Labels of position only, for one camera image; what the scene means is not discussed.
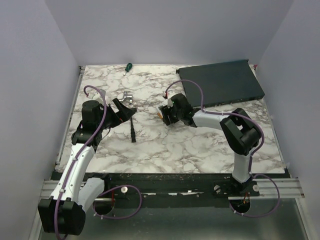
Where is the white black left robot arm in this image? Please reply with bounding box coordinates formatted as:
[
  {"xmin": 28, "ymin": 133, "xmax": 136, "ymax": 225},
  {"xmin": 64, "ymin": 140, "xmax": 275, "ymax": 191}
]
[{"xmin": 38, "ymin": 98, "xmax": 137, "ymax": 236}]

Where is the black cable connector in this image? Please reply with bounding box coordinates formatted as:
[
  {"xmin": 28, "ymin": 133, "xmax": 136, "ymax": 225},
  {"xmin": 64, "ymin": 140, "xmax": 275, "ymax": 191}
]
[{"xmin": 130, "ymin": 117, "xmax": 136, "ymax": 143}]

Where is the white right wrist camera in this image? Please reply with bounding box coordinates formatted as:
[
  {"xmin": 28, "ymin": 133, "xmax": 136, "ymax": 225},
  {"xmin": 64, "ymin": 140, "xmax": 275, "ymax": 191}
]
[{"xmin": 162, "ymin": 90, "xmax": 176, "ymax": 100}]

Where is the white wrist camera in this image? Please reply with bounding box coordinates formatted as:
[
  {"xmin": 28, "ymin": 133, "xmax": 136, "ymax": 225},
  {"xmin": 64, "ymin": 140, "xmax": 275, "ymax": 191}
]
[
  {"xmin": 88, "ymin": 91, "xmax": 105, "ymax": 105},
  {"xmin": 162, "ymin": 90, "xmax": 176, "ymax": 100}
]

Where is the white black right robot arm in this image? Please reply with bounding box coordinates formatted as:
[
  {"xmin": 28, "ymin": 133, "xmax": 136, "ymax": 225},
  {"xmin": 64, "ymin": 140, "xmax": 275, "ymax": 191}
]
[{"xmin": 156, "ymin": 93, "xmax": 262, "ymax": 196}]

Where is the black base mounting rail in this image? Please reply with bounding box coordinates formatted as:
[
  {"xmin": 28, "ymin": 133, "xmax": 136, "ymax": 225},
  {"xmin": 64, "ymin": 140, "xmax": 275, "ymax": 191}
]
[{"xmin": 51, "ymin": 171, "xmax": 261, "ymax": 208}]

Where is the aluminium rail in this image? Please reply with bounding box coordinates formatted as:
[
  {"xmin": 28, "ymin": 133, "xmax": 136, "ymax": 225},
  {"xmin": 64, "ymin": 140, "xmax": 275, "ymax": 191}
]
[
  {"xmin": 40, "ymin": 178, "xmax": 305, "ymax": 200},
  {"xmin": 54, "ymin": 65, "xmax": 86, "ymax": 171}
]

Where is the silver metal bracket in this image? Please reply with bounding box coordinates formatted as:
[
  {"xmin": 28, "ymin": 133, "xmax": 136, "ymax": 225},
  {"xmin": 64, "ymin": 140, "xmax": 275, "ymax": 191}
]
[{"xmin": 119, "ymin": 91, "xmax": 133, "ymax": 106}]

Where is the aluminium left side rail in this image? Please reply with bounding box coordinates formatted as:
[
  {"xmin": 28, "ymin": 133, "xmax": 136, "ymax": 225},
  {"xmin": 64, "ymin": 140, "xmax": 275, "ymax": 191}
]
[{"xmin": 54, "ymin": 65, "xmax": 86, "ymax": 171}]

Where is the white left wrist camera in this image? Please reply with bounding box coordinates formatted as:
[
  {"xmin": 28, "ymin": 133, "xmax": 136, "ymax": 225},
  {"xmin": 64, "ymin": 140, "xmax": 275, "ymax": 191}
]
[{"xmin": 88, "ymin": 91, "xmax": 105, "ymax": 105}]

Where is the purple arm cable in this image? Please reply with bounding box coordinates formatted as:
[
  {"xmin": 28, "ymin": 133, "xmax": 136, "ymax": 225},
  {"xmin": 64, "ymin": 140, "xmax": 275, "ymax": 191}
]
[
  {"xmin": 165, "ymin": 79, "xmax": 281, "ymax": 218},
  {"xmin": 54, "ymin": 85, "xmax": 143, "ymax": 240}
]

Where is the dark flat network switch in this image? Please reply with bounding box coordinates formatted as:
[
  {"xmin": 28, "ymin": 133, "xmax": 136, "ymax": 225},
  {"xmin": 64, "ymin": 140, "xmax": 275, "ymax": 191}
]
[{"xmin": 176, "ymin": 59, "xmax": 265, "ymax": 108}]

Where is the green handled screwdriver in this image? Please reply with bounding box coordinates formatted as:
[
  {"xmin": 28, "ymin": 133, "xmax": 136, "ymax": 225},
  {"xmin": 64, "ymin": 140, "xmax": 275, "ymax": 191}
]
[{"xmin": 123, "ymin": 62, "xmax": 133, "ymax": 76}]

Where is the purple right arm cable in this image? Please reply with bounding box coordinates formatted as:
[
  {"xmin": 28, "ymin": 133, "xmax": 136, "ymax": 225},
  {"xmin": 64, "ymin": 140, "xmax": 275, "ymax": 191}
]
[{"xmin": 165, "ymin": 79, "xmax": 281, "ymax": 218}]

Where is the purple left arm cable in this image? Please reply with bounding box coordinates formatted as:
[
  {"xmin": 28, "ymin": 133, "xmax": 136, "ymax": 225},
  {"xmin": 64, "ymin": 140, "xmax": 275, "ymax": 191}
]
[{"xmin": 54, "ymin": 85, "xmax": 143, "ymax": 240}]

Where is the white remote control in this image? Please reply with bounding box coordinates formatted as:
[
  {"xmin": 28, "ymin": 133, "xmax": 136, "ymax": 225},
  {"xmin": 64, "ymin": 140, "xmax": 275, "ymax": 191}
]
[{"xmin": 156, "ymin": 105, "xmax": 163, "ymax": 119}]

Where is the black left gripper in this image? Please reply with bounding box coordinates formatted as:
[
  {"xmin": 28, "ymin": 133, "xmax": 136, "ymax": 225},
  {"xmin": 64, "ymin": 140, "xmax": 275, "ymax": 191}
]
[{"xmin": 96, "ymin": 98, "xmax": 135, "ymax": 131}]

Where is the aluminium front rail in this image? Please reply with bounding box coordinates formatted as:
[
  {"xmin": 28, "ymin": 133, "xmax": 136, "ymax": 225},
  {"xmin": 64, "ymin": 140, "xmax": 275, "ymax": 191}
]
[{"xmin": 40, "ymin": 178, "xmax": 305, "ymax": 200}]

